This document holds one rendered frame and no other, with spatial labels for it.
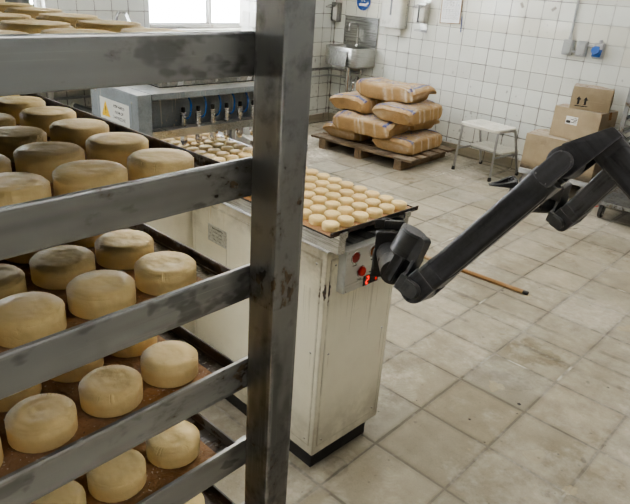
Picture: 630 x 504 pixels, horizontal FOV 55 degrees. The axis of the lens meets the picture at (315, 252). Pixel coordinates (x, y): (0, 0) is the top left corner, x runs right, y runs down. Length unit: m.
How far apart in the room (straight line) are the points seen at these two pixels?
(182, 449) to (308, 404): 1.47
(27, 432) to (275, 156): 0.27
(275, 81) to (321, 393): 1.65
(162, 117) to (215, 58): 1.79
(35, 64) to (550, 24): 5.74
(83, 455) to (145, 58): 0.28
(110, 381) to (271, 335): 0.14
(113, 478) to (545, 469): 2.03
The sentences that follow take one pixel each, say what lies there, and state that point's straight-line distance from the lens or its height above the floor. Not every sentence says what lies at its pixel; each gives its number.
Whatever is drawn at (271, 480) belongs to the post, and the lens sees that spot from 0.61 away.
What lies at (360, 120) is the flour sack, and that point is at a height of 0.37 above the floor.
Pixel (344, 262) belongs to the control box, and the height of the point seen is 0.80.
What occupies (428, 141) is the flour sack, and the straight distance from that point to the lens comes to 5.97.
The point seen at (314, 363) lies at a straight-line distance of 1.95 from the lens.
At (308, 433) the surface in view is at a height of 0.17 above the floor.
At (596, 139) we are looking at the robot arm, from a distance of 1.18.
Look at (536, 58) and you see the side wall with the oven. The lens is 6.05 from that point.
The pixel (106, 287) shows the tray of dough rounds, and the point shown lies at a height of 1.33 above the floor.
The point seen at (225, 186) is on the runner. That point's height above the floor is 1.41.
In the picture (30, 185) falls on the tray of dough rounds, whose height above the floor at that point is 1.42.
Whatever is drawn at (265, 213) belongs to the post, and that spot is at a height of 1.39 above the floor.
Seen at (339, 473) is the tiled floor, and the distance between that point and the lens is 2.24.
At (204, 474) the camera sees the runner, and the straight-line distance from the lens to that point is 0.59.
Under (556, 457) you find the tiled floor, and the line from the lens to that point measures 2.54.
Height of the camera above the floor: 1.55
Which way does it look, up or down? 24 degrees down
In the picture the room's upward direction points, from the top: 4 degrees clockwise
